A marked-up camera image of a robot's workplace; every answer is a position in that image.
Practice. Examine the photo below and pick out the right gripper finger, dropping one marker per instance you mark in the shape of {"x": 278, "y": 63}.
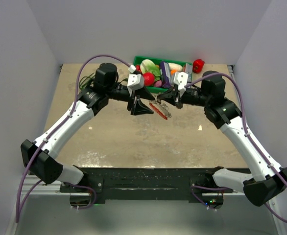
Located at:
{"x": 172, "y": 100}
{"x": 168, "y": 94}

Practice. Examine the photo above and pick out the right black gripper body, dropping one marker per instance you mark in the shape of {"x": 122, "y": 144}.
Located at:
{"x": 193, "y": 96}

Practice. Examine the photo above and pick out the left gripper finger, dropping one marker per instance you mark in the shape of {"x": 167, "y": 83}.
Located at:
{"x": 144, "y": 93}
{"x": 137, "y": 107}

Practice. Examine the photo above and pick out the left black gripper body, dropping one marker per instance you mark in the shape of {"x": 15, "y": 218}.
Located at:
{"x": 122, "y": 94}

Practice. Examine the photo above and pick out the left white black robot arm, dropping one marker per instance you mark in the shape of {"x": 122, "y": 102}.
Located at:
{"x": 39, "y": 156}

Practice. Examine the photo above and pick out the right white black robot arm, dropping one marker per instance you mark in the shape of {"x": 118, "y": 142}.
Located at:
{"x": 266, "y": 178}

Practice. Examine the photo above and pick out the purple white box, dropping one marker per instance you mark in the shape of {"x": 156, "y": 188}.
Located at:
{"x": 166, "y": 76}

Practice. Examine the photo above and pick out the red apple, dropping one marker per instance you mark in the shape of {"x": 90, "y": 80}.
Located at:
{"x": 149, "y": 79}

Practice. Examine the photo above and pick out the purple sweet potato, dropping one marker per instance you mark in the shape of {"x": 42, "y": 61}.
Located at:
{"x": 158, "y": 84}

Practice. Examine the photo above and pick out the red chili pepper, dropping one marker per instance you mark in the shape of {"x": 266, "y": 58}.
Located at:
{"x": 138, "y": 69}

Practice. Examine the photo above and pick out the white radish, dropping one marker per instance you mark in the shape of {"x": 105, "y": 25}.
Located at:
{"x": 175, "y": 67}

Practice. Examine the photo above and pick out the white green cabbage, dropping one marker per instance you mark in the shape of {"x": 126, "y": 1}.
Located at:
{"x": 148, "y": 66}

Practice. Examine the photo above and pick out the red grey box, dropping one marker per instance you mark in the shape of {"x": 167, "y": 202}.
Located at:
{"x": 187, "y": 68}

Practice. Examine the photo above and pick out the red bell pepper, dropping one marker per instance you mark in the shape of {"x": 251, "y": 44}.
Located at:
{"x": 198, "y": 65}

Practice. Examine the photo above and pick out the green plastic bin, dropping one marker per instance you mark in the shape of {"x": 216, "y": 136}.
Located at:
{"x": 138, "y": 59}

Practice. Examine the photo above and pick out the green spring onion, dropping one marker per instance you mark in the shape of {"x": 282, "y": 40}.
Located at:
{"x": 86, "y": 81}

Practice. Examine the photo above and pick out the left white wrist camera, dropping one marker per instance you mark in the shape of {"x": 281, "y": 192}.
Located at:
{"x": 135, "y": 81}

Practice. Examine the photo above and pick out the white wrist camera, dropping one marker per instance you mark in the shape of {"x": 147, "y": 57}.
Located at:
{"x": 135, "y": 81}
{"x": 180, "y": 79}

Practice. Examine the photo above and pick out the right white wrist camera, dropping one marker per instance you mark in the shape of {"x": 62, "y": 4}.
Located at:
{"x": 180, "y": 79}

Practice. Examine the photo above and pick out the black base frame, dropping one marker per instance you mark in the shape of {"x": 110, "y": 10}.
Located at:
{"x": 166, "y": 184}

